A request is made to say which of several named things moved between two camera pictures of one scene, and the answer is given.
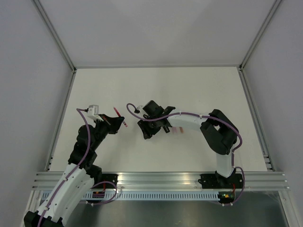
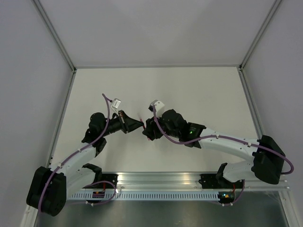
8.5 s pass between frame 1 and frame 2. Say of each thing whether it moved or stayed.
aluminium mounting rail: stayed
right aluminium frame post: stayed
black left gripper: moved
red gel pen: moved
